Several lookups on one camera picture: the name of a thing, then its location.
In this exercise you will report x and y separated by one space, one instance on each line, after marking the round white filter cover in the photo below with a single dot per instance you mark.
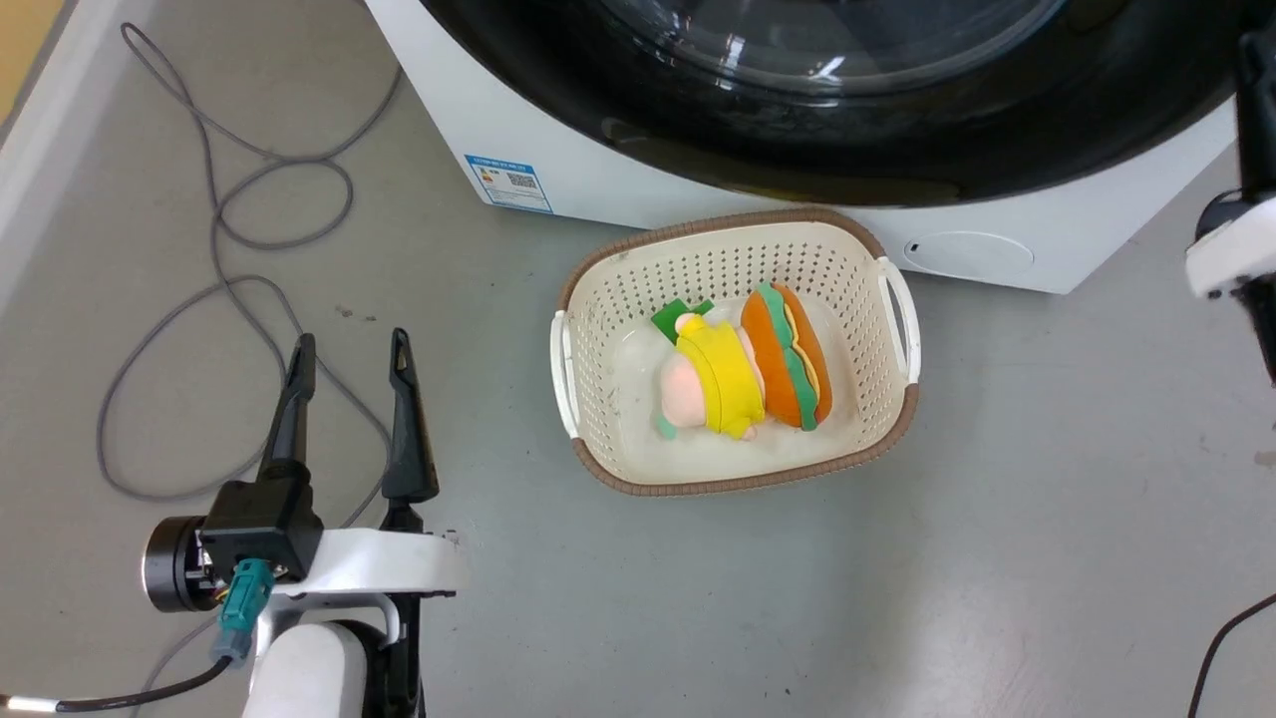
967 254

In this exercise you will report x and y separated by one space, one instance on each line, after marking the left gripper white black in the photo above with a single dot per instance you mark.
379 563

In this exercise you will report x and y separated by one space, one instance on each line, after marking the orange plush hamburger toy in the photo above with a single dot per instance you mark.
788 349

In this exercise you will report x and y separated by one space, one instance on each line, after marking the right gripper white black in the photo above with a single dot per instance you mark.
1236 249

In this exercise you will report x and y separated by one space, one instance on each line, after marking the white washing machine body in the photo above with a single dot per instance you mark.
638 189

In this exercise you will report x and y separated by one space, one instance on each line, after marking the black round washing machine door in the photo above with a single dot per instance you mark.
997 150

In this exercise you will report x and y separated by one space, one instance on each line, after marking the green felt piece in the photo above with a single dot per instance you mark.
670 321

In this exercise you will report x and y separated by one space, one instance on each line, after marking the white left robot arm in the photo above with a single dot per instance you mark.
304 668

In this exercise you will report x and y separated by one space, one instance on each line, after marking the cream laundry basket brown rim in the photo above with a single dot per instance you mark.
618 329

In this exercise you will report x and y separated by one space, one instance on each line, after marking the pink doll in yellow clothing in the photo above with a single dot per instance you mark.
723 379

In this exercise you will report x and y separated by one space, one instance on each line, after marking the blue white energy label sticker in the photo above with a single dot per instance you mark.
508 182

